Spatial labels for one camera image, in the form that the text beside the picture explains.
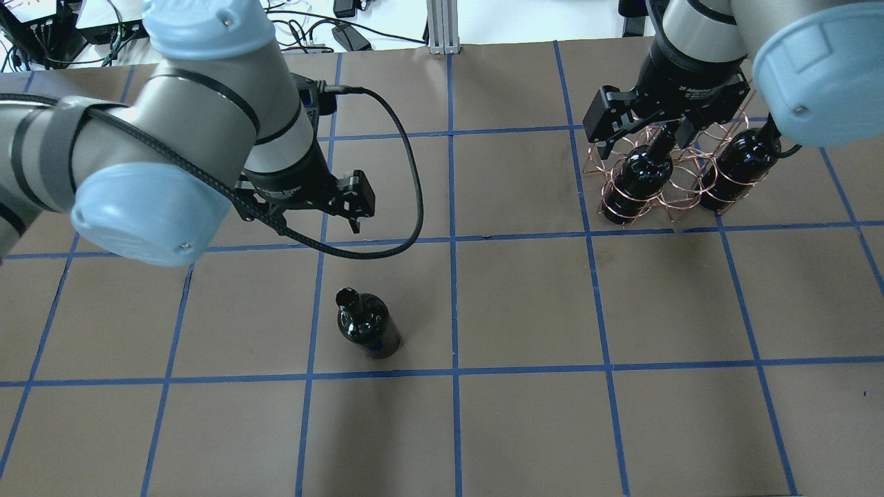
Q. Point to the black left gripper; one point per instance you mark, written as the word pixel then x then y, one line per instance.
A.
pixel 289 181

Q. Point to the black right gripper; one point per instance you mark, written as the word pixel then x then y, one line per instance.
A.
pixel 680 81

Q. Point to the dark wine bottle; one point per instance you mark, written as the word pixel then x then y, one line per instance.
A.
pixel 642 176
pixel 364 319

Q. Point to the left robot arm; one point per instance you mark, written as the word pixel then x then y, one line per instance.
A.
pixel 221 122

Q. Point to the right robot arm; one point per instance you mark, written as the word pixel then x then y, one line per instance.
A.
pixel 817 65

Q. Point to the dark wine bottle in basket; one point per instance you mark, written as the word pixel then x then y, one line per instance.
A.
pixel 642 176

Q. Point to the black power adapter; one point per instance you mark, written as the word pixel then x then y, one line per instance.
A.
pixel 350 39

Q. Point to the copper wire wine basket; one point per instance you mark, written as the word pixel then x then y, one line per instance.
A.
pixel 683 191

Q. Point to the aluminium frame post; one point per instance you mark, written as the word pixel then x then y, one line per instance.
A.
pixel 442 24

